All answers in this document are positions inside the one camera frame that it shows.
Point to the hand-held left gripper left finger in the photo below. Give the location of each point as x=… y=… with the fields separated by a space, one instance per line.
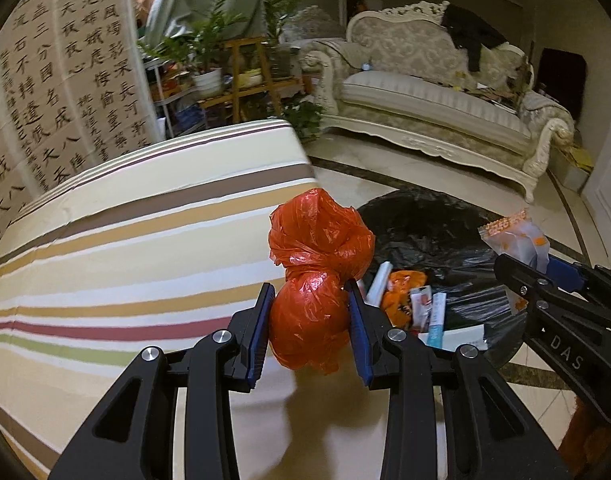
x=259 y=340

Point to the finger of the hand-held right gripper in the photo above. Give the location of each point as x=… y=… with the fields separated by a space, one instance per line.
x=565 y=275
x=523 y=285

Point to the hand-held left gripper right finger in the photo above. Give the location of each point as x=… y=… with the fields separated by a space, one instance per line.
x=363 y=345

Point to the clear packet orange print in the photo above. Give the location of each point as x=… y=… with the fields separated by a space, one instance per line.
x=518 y=240

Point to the orange plastic bag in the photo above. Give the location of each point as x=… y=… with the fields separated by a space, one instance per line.
x=398 y=300

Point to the white green paper tube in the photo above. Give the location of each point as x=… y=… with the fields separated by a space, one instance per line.
x=379 y=282

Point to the silver blue tube wrapper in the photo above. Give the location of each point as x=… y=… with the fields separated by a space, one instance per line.
x=437 y=320

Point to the red knotted plastic bag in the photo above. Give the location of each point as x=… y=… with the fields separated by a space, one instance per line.
x=310 y=260

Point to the black bag lined trash bin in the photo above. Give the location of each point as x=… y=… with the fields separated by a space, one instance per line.
x=425 y=230

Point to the person's right forearm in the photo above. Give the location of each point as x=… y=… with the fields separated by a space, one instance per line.
x=590 y=440

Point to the white door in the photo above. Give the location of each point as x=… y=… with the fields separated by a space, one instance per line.
x=610 y=200

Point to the cardboard box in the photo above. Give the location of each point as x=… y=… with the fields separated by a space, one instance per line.
x=573 y=170

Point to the dark cabinet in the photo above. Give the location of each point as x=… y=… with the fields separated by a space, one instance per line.
x=560 y=85

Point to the pile of papers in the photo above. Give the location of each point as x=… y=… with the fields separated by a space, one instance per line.
x=490 y=95

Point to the cream carved sofa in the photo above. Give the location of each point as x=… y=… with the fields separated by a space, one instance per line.
x=410 y=95

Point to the small green floor plant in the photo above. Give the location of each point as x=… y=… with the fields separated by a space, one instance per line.
x=303 y=120

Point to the blue plastic crate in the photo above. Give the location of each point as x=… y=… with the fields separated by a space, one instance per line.
x=188 y=117

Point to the white metal shelf rack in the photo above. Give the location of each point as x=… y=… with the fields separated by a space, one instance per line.
x=160 y=100

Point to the black garment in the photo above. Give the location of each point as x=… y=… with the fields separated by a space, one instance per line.
x=470 y=30

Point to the yellow plant pot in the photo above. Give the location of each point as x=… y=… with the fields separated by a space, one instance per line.
x=250 y=79

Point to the white flower pot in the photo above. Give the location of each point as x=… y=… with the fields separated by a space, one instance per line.
x=207 y=84

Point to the wooden plant stand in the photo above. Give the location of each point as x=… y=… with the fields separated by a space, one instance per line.
x=245 y=42

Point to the green leafy potted plant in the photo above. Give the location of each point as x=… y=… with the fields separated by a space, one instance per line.
x=200 y=35

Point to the grey lace cloth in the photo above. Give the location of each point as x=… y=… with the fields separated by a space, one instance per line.
x=315 y=30

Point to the tall green plant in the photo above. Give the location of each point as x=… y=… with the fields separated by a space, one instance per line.
x=275 y=10

